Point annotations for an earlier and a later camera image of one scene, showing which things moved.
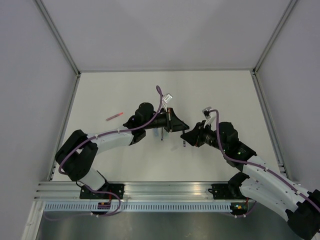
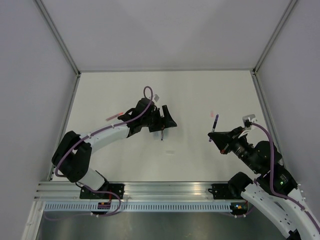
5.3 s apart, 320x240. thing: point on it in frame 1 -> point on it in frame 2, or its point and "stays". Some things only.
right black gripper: (195, 136) -> (225, 140)
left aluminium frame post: (57, 34) stays
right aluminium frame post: (272, 39) stays
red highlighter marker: (113, 116) stays
